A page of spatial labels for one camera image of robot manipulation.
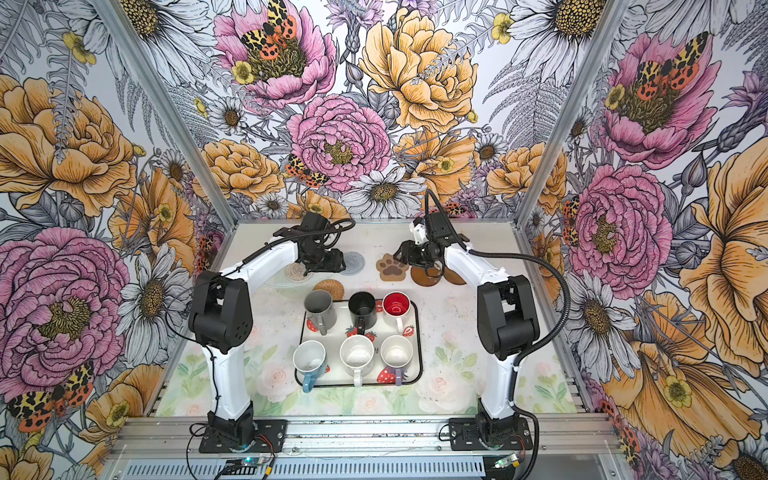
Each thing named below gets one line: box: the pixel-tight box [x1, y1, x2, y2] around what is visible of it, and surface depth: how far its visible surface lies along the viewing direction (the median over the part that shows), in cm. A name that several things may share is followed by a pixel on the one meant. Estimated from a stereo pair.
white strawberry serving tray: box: [297, 300, 424, 387], surface depth 87 cm
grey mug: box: [304, 289, 337, 336], surface depth 89 cm
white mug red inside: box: [382, 290, 411, 334], surface depth 92 cm
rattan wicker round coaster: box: [313, 279, 345, 301], surface depth 104 cm
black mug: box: [348, 291, 377, 335], surface depth 91 cm
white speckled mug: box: [339, 334, 375, 387], surface depth 81 cm
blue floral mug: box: [292, 340, 328, 393], surface depth 81 cm
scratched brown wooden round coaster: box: [411, 266, 442, 287], surface depth 107 cm
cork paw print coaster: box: [376, 253, 409, 281], surface depth 110 cm
